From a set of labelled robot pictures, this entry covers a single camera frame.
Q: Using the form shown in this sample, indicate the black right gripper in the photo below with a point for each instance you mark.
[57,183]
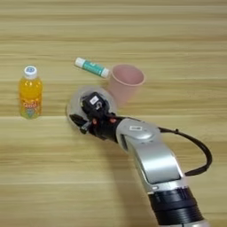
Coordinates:
[105,125]

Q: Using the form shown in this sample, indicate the orange juice bottle white cap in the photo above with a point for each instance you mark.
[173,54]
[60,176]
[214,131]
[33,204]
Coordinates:
[30,94]

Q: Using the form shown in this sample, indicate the pink plastic cup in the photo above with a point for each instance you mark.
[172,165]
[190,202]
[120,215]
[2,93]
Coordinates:
[125,81]

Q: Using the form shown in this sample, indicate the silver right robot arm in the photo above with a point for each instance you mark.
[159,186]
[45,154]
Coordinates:
[156,156]

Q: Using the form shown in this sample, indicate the small black box white label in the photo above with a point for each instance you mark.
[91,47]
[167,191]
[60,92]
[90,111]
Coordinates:
[94,103]

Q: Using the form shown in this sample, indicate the teal white glue stick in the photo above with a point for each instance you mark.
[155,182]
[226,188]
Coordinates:
[92,67]

